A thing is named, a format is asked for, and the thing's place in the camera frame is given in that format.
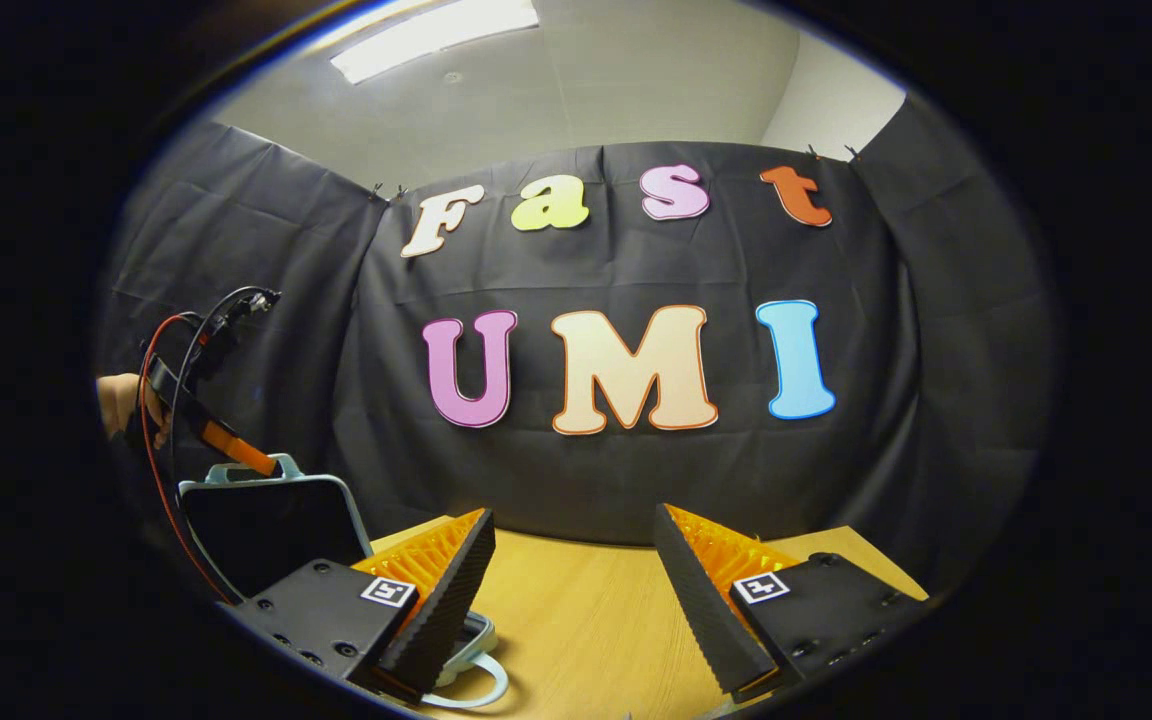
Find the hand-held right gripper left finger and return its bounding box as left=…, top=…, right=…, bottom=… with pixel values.
left=234, top=508, right=497, bottom=701

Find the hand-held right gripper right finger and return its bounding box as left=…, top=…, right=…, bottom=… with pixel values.
left=653, top=503, right=937, bottom=699

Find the light blue suitcase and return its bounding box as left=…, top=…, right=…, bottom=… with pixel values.
left=178, top=453, right=510, bottom=711

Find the black backdrop cloth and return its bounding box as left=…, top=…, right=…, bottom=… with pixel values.
left=96, top=92, right=1055, bottom=601

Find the ceiling light panel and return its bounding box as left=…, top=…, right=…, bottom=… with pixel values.
left=329, top=0, right=542, bottom=86

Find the black cable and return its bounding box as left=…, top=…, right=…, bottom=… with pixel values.
left=169, top=287, right=282, bottom=601

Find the red cable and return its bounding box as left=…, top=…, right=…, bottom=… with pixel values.
left=139, top=313, right=237, bottom=603

